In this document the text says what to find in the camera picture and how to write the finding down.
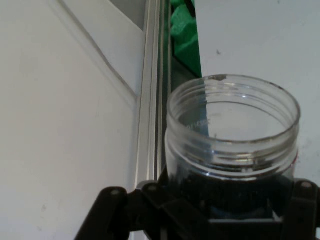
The clear jar with black seeds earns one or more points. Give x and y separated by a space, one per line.
225 162

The green foam puzzle tile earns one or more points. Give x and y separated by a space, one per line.
186 42

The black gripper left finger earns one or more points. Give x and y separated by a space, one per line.
140 217

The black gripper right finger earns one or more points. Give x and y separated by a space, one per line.
305 212

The aluminium wall rail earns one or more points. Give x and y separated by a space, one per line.
152 100

